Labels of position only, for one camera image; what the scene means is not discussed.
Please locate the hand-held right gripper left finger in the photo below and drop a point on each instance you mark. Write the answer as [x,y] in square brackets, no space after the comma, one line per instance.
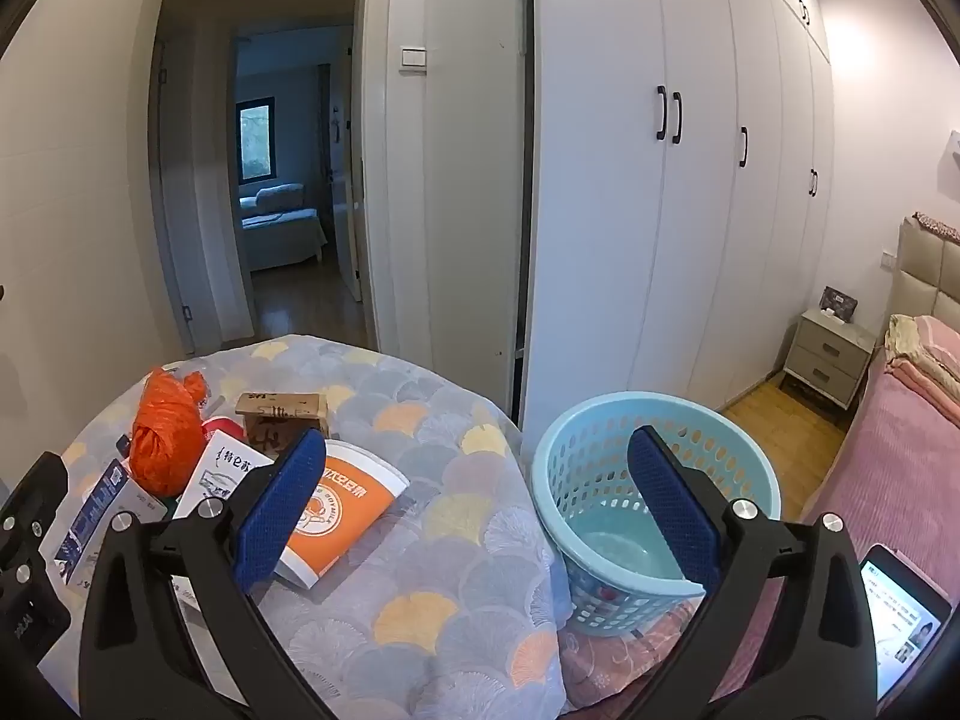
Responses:
[277,517]

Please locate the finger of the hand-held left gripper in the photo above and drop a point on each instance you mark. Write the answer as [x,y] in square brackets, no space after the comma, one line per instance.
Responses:
[34,495]

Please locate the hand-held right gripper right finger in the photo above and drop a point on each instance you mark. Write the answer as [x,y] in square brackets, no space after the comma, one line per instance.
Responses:
[675,517]

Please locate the orange white tube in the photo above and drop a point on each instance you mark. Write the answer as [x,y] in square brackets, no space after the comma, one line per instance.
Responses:
[345,517]

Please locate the light blue plastic basket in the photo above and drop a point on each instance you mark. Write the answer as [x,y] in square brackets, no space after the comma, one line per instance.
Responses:
[585,465]

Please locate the red and white paper bowl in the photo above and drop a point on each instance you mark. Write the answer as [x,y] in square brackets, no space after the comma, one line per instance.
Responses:
[225,427]

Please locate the brown cardboard box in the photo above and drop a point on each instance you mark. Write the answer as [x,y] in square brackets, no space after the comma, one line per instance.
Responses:
[281,405]

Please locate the orange plastic bag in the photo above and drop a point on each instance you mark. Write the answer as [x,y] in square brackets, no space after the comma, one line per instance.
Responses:
[161,435]

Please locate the blue and white packet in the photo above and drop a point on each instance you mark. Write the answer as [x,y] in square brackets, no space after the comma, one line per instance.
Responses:
[97,510]

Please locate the white printed paper packet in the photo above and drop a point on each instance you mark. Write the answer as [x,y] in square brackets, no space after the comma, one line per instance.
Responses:
[217,465]

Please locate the scallop patterned grey blanket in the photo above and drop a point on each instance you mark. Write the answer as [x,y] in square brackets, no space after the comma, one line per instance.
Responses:
[450,540]

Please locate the pink bed cover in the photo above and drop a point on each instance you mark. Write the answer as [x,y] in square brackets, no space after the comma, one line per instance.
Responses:
[885,480]

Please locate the beige nightstand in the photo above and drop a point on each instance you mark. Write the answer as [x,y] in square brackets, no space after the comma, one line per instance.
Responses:
[825,352]

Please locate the smartphone with lit screen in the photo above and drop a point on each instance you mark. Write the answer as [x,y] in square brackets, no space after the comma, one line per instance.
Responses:
[900,615]

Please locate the white wardrobe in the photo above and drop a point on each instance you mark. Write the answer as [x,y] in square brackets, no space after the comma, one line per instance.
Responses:
[600,240]

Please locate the light blue sofa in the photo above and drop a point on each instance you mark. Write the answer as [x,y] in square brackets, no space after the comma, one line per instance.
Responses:
[277,229]

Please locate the folded pink and yellow blankets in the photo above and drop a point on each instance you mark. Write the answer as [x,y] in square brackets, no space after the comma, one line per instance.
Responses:
[922,360]

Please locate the white room door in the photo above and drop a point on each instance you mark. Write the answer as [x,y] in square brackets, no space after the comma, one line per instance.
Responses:
[346,202]

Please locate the beige padded headboard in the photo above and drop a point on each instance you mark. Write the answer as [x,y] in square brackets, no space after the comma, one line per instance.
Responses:
[922,277]

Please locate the dark framed window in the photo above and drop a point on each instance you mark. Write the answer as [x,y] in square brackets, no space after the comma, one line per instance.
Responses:
[255,139]

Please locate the patterned cloth on headboard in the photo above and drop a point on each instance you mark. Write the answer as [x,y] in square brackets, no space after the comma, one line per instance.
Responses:
[937,225]

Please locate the white light switch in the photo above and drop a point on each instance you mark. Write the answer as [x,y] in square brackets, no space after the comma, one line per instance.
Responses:
[414,60]

